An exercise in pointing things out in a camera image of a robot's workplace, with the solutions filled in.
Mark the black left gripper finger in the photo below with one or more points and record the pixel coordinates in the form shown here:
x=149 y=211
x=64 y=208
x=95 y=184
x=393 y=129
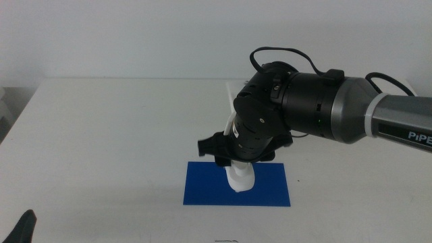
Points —
x=23 y=229

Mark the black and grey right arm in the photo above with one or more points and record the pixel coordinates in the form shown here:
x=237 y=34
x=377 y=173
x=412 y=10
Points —
x=337 y=108

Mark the blue rectangular mat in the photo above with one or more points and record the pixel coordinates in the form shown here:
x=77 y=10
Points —
x=202 y=189

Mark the white plastic strip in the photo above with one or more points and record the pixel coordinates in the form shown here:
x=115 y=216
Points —
x=229 y=124

